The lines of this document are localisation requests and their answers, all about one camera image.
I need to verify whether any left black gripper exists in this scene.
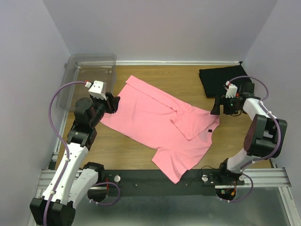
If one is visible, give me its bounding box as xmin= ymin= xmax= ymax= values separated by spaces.
xmin=90 ymin=92 xmax=121 ymax=128

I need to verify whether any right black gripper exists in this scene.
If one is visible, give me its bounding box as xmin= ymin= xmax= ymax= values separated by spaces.
xmin=209 ymin=95 xmax=240 ymax=115

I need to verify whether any clear plastic bin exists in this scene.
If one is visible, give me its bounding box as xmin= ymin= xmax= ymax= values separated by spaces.
xmin=56 ymin=54 xmax=117 ymax=112

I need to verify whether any pink t shirt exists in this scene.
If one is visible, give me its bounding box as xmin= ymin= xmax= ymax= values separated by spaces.
xmin=101 ymin=76 xmax=220 ymax=184

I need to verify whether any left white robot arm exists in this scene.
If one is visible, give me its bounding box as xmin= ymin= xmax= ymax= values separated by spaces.
xmin=30 ymin=92 xmax=120 ymax=226

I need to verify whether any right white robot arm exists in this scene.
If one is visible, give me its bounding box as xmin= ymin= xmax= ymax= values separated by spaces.
xmin=210 ymin=81 xmax=287 ymax=185

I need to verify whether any black folded t shirt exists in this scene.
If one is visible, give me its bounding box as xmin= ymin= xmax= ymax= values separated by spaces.
xmin=199 ymin=65 xmax=247 ymax=98

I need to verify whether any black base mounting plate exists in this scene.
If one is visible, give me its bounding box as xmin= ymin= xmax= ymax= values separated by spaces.
xmin=100 ymin=168 xmax=245 ymax=197

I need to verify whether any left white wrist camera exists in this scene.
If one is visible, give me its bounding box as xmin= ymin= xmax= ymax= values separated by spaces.
xmin=85 ymin=81 xmax=107 ymax=100

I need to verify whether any back aluminium table rail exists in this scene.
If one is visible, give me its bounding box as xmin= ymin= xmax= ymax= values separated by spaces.
xmin=116 ymin=60 xmax=240 ymax=65

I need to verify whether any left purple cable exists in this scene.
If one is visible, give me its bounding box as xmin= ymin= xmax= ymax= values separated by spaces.
xmin=42 ymin=81 xmax=87 ymax=226

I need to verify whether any aluminium frame rail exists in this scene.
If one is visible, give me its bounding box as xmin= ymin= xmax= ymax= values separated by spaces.
xmin=35 ymin=169 xmax=292 ymax=226

